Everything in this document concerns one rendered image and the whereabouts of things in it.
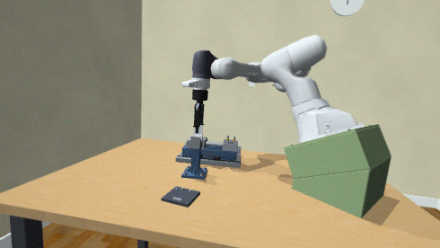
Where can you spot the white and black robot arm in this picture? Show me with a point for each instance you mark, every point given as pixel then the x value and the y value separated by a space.
pixel 313 115

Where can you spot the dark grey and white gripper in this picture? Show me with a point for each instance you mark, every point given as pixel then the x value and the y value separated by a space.
pixel 199 96

